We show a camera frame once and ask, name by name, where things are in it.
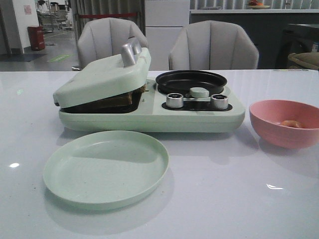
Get orange shrimp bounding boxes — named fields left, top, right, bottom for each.
left=280, top=120, right=305, bottom=128

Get mint green hinged lid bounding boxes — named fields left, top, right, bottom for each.
left=53, top=47, right=151, bottom=108

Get red bin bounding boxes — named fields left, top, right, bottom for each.
left=27, top=26, right=45, bottom=51

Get left beige upholstered chair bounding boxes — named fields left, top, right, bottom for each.
left=77, top=17, right=149, bottom=69

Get beige cushion seat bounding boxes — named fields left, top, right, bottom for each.
left=288, top=52, right=319, bottom=70

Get right beige upholstered chair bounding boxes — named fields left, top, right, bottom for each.
left=168, top=20, right=259, bottom=70

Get right silver control knob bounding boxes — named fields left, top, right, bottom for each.
left=210, top=94, right=228, bottom=110

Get black round frying pan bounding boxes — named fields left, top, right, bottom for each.
left=156, top=70, right=227, bottom=96

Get silver control knob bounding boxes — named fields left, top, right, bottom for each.
left=210, top=94, right=228, bottom=110
left=165, top=93, right=184, bottom=109

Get mint green round plate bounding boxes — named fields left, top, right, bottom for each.
left=43, top=130, right=169, bottom=210

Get bread slice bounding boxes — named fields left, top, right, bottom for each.
left=80, top=91, right=133, bottom=110
left=135, top=84, right=146, bottom=93

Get white cabinet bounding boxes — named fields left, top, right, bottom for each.
left=145, top=0, right=190, bottom=71

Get fruit plate on counter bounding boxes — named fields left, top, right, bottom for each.
left=246, top=0, right=270, bottom=9

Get red barrier belt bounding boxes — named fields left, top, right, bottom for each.
left=76, top=12, right=139, bottom=19

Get left silver control knob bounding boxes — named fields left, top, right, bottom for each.
left=165, top=93, right=184, bottom=109

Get beige upholstered chair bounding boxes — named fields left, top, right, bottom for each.
left=77, top=17, right=149, bottom=69
left=168, top=20, right=259, bottom=70

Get pink bowl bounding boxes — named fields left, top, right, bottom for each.
left=249, top=100, right=319, bottom=149

